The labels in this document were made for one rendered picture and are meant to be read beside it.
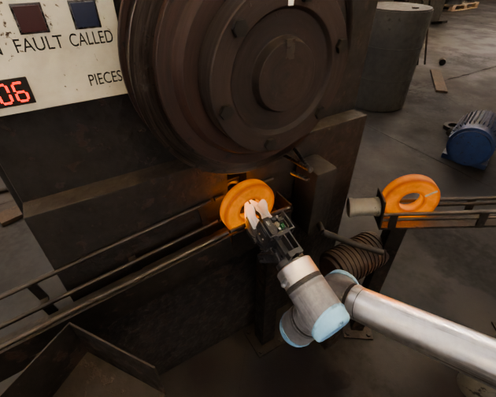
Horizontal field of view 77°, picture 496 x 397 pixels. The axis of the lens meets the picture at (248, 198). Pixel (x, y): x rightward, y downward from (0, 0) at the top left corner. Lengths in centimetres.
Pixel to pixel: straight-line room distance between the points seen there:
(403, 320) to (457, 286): 111
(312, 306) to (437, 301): 113
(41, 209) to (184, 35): 45
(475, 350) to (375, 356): 79
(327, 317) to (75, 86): 66
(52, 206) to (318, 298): 58
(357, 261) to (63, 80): 89
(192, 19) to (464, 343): 73
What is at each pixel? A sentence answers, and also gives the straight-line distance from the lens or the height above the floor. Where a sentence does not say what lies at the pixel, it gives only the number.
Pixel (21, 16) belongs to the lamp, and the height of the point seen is 120.
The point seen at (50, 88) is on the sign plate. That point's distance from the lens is 68.
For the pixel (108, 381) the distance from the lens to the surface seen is 78.
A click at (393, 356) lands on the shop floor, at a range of 153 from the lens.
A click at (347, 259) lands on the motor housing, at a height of 53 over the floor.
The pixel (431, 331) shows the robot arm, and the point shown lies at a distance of 78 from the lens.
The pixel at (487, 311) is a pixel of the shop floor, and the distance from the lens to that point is 186.
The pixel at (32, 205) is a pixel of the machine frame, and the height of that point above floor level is 87.
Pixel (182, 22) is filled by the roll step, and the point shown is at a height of 120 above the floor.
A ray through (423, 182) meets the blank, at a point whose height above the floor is 78.
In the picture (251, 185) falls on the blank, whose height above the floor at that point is 82.
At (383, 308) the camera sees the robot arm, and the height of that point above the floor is 65.
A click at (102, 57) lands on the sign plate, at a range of 68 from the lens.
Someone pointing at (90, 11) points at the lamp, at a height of 120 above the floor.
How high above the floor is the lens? 129
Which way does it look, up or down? 39 degrees down
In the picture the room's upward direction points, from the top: straight up
